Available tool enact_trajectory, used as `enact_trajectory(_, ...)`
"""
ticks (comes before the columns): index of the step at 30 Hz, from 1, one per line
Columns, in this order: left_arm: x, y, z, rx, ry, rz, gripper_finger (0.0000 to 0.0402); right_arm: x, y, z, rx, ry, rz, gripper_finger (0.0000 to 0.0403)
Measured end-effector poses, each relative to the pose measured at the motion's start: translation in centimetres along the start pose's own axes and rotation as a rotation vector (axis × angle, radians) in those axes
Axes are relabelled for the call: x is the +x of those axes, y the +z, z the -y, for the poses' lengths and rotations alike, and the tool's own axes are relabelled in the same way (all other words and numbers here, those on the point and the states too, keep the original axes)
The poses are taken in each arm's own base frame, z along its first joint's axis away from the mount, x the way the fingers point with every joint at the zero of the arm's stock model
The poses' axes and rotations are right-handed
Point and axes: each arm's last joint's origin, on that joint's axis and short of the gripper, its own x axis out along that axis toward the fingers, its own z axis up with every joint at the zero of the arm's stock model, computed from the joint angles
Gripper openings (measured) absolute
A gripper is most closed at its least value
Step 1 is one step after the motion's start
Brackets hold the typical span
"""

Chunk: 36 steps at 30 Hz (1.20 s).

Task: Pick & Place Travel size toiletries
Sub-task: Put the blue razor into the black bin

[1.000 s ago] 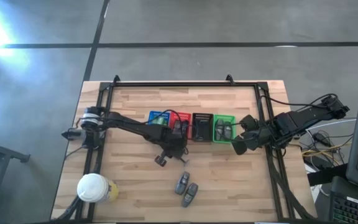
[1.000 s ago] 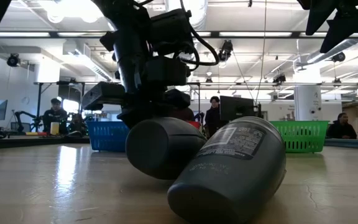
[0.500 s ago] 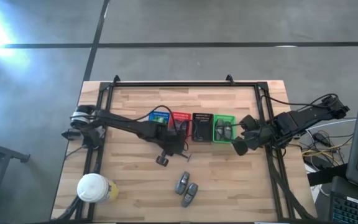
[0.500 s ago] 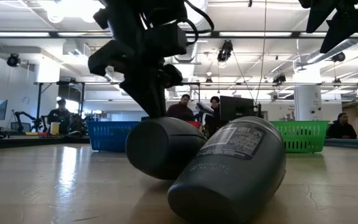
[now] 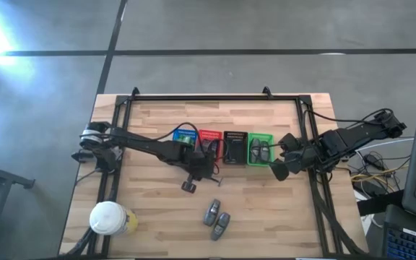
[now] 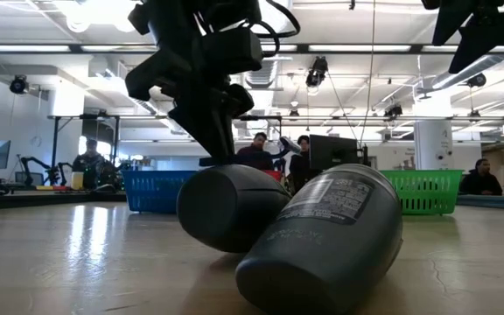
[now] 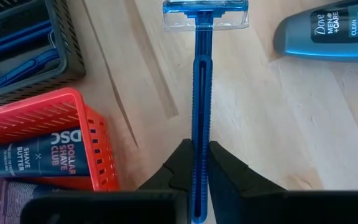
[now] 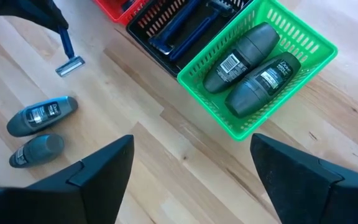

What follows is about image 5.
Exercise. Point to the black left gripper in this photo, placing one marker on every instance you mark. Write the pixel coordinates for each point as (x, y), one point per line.
(202, 168)

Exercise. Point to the red plastic basket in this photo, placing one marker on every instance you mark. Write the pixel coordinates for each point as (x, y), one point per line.
(209, 134)

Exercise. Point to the black power adapter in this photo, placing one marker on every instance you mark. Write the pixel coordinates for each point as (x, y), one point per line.
(374, 160)

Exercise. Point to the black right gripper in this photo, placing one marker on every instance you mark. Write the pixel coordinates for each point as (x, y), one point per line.
(300, 159)

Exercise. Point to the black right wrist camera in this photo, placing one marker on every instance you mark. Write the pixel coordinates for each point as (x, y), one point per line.
(290, 140)

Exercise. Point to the black keyboard with blue keys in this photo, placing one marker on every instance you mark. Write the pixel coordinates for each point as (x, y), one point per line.
(410, 238)

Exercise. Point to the black mounting bracket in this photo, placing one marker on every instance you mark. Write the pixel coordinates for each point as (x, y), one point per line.
(81, 156)

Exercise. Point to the black squeeze tube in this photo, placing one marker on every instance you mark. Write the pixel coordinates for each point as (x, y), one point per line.
(205, 143)
(214, 145)

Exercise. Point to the white-lidded yellow wipes canister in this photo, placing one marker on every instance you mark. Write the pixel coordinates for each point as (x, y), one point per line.
(108, 217)

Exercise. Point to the black plastic basket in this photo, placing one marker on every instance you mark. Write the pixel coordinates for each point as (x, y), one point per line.
(228, 137)

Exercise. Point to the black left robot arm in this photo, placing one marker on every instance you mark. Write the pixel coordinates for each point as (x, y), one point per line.
(143, 144)

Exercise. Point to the green plastic basket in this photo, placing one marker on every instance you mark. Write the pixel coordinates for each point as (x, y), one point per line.
(271, 144)

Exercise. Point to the blue plastic basket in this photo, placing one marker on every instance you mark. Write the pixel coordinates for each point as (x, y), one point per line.
(177, 133)

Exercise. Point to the black aluminium table frame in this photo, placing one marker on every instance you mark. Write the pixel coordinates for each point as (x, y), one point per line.
(211, 98)

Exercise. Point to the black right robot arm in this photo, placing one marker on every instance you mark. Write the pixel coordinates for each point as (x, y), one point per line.
(349, 139)

